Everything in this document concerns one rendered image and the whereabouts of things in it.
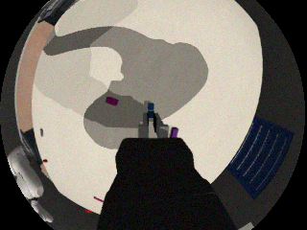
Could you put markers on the purple rod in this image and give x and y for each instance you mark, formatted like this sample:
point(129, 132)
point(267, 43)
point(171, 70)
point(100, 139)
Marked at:
point(174, 132)

